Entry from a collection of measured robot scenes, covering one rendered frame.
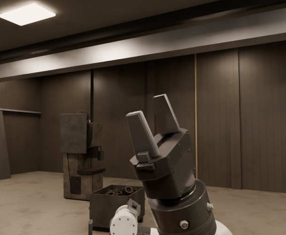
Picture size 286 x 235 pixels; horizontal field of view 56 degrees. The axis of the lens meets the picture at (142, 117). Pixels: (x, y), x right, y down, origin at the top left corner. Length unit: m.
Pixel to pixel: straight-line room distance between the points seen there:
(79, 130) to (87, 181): 1.33
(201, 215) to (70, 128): 6.89
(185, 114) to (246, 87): 2.19
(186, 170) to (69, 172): 7.27
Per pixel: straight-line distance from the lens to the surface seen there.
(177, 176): 0.37
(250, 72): 9.39
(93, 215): 5.13
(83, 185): 7.42
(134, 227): 0.71
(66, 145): 7.30
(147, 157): 0.34
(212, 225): 0.43
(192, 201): 0.39
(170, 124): 0.41
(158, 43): 6.90
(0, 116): 12.49
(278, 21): 6.32
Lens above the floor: 1.70
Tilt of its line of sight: 4 degrees up
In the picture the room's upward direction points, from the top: straight up
